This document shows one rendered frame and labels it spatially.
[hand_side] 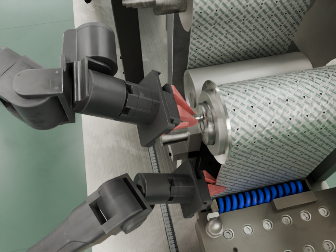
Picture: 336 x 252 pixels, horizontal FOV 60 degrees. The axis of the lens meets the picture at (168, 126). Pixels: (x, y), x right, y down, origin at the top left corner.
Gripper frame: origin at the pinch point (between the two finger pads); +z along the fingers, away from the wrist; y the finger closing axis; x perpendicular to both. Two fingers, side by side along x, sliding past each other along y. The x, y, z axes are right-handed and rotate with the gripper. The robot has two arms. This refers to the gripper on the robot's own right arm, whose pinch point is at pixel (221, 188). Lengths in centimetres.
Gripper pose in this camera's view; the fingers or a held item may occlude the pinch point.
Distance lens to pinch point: 64.8
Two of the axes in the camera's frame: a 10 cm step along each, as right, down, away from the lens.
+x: 4.8, -5.6, -6.7
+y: 2.2, 8.2, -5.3
